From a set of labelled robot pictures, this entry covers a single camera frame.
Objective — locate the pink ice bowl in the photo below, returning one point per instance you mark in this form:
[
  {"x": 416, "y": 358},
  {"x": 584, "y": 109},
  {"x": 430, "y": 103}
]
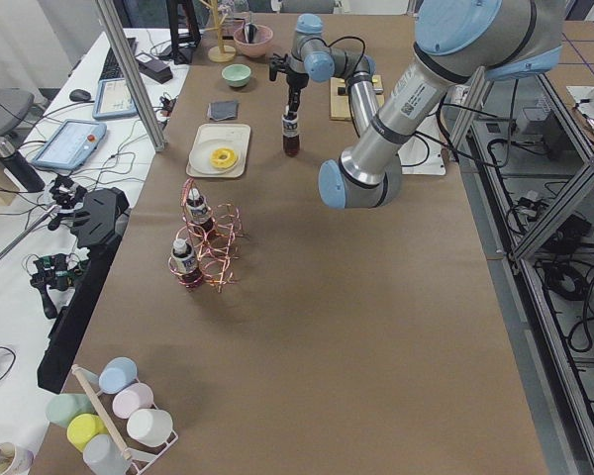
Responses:
[{"x": 261, "y": 44}]

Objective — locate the grey folded cloth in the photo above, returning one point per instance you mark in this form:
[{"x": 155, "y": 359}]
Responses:
[{"x": 223, "y": 110}]

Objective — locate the aluminium camera post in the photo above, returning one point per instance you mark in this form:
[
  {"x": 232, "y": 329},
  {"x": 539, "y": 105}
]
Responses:
[{"x": 118, "y": 43}]

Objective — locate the copper wire bottle rack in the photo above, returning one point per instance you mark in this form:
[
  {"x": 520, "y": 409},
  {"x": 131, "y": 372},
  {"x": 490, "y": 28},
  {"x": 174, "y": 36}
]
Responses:
[{"x": 217, "y": 251}]

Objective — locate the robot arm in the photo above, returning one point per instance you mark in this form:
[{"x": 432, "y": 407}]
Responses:
[{"x": 509, "y": 39}]

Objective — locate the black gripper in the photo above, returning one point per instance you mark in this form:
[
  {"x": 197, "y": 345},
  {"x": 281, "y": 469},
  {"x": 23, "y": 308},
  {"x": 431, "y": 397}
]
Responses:
[{"x": 294, "y": 82}]

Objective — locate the teach pendant tablet far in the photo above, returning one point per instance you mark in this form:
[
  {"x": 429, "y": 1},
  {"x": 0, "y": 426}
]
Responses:
[{"x": 113, "y": 100}]

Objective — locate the glazed donut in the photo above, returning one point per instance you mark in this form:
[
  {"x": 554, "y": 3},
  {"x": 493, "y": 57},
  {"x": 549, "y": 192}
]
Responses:
[{"x": 223, "y": 158}]

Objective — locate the teach pendant tablet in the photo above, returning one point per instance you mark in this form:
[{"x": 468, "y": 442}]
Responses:
[
  {"x": 70, "y": 145},
  {"x": 113, "y": 100}
]

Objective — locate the steel ice scoop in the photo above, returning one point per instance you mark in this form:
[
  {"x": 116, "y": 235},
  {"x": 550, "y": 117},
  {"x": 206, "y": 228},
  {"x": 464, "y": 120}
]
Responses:
[{"x": 250, "y": 32}]

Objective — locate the light blue cup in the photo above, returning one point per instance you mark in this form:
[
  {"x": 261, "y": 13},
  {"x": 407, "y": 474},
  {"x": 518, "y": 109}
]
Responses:
[{"x": 119, "y": 373}]

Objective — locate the mint green bowl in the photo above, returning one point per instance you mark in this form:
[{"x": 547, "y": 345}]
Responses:
[{"x": 236, "y": 75}]

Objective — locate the pink cup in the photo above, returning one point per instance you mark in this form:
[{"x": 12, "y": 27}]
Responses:
[{"x": 134, "y": 397}]

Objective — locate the black thermos bottle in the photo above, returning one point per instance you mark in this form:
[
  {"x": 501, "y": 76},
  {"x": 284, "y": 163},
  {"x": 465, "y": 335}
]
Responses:
[{"x": 19, "y": 167}]

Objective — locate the white wire cup rack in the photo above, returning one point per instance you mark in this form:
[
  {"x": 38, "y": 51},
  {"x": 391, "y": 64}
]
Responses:
[{"x": 142, "y": 457}]

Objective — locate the green cup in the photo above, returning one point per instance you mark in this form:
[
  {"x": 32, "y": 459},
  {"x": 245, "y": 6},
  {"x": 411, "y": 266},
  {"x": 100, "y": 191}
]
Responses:
[{"x": 63, "y": 408}]

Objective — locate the grey cup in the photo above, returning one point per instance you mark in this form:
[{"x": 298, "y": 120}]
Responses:
[{"x": 103, "y": 457}]

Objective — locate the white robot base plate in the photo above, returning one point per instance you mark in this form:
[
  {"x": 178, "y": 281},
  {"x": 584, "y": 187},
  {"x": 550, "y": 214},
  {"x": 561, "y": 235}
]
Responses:
[{"x": 423, "y": 155}]

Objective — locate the wooden cutting board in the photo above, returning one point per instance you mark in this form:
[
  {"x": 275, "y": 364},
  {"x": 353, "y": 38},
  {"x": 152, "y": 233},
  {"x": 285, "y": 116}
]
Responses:
[{"x": 339, "y": 103}]

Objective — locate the white cup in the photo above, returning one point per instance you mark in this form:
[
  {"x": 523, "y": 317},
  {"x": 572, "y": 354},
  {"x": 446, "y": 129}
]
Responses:
[{"x": 150, "y": 427}]

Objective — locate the wooden mug tree stand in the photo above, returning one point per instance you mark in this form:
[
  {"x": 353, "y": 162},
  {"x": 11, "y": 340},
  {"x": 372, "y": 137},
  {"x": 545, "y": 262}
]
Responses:
[{"x": 220, "y": 53}]

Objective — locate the yellow cup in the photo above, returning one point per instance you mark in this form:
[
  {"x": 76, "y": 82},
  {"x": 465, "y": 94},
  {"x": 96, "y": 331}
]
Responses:
[{"x": 83, "y": 428}]

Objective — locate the tea bottle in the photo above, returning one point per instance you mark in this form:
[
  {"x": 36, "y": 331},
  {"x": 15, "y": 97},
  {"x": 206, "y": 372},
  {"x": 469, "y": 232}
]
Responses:
[
  {"x": 184, "y": 263},
  {"x": 199, "y": 211},
  {"x": 290, "y": 132}
]

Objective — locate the cream rabbit tray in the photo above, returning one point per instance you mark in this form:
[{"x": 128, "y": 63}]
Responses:
[{"x": 238, "y": 134}]

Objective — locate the teach pendant tablet near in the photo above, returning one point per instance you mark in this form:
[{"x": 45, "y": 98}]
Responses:
[{"x": 70, "y": 145}]

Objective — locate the white round plate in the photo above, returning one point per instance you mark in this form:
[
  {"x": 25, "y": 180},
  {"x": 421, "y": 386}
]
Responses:
[{"x": 199, "y": 158}]

